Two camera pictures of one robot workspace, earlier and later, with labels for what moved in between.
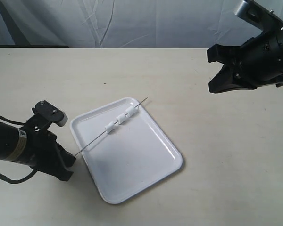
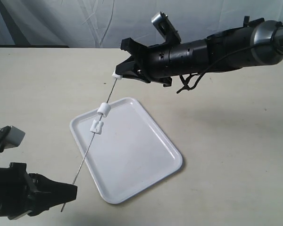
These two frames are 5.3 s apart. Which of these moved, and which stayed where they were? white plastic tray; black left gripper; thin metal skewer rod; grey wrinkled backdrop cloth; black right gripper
Moved: black left gripper; black right gripper; thin metal skewer rod
Stayed: white plastic tray; grey wrinkled backdrop cloth
